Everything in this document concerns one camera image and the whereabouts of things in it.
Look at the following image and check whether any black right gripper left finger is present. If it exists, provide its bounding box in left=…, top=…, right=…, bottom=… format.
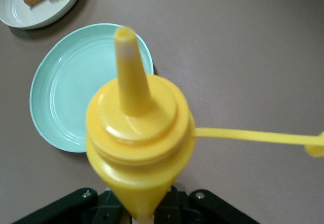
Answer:
left=11, top=187, right=132, bottom=224

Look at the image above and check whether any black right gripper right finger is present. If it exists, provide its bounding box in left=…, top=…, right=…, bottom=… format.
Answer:
left=154, top=183, right=259, bottom=224

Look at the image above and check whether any yellow mustard squeeze bottle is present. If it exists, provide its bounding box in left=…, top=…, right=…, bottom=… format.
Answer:
left=85, top=25, right=324, bottom=224

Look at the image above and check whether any mint green plate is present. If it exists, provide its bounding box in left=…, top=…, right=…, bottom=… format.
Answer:
left=29, top=23, right=154, bottom=153

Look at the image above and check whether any beige plate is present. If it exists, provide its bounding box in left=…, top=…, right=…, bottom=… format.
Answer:
left=0, top=0, right=85, bottom=30

